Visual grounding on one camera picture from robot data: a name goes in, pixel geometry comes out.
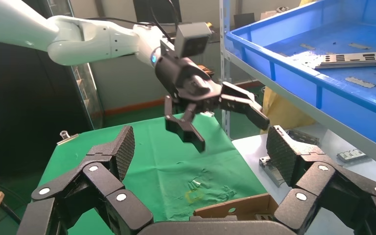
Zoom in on grey folded metal bracket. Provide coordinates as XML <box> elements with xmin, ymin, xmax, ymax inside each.
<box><xmin>286</xmin><ymin>129</ymin><xmax>321</xmax><ymax>145</ymax></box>

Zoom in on blue plastic tray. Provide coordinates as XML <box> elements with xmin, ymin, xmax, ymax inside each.
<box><xmin>225</xmin><ymin>0</ymin><xmax>376</xmax><ymax>155</ymax></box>

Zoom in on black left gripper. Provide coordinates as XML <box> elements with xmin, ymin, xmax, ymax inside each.
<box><xmin>155</xmin><ymin>53</ymin><xmax>271</xmax><ymax>154</ymax></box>

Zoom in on narrow dark metal bar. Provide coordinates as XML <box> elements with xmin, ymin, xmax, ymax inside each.
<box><xmin>336</xmin><ymin>149</ymin><xmax>368</xmax><ymax>163</ymax></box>

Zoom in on grey slotted angle post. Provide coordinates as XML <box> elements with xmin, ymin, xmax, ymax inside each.
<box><xmin>218</xmin><ymin>0</ymin><xmax>233</xmax><ymax>139</ymax></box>

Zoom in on glass door cabinet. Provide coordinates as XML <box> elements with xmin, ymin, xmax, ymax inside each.
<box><xmin>44</xmin><ymin>0</ymin><xmax>104</xmax><ymax>130</ymax></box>

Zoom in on black monitor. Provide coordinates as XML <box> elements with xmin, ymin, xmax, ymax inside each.
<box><xmin>133</xmin><ymin>0</ymin><xmax>183</xmax><ymax>24</ymax></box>

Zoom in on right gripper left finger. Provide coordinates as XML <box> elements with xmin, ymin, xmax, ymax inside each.
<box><xmin>16</xmin><ymin>125</ymin><xmax>155</xmax><ymax>235</ymax></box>

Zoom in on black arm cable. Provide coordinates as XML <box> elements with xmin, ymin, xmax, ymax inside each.
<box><xmin>86</xmin><ymin>6</ymin><xmax>179</xmax><ymax>45</ymax></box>

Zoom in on brown cardboard box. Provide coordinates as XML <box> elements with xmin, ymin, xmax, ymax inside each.
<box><xmin>192</xmin><ymin>193</ymin><xmax>280</xmax><ymax>222</ymax></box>

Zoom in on green table cloth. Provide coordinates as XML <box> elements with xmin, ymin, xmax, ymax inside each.
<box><xmin>35</xmin><ymin>112</ymin><xmax>268</xmax><ymax>235</ymax></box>

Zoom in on silver round-hole shield plate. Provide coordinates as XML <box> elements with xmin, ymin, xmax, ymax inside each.
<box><xmin>314</xmin><ymin>50</ymin><xmax>376</xmax><ymax>66</ymax></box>

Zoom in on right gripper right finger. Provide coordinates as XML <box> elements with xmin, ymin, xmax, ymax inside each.
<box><xmin>265</xmin><ymin>125</ymin><xmax>376</xmax><ymax>235</ymax></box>

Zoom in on thick black floor cable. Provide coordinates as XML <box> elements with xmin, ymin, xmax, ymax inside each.
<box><xmin>0</xmin><ymin>176</ymin><xmax>23</xmax><ymax>225</ymax></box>

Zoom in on yellow woven bag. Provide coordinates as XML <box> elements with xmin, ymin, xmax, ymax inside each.
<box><xmin>260</xmin><ymin>87</ymin><xmax>317</xmax><ymax>134</ymax></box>

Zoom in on small grey metal shield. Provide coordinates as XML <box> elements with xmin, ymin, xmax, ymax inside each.
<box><xmin>259</xmin><ymin>156</ymin><xmax>286</xmax><ymax>188</ymax></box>

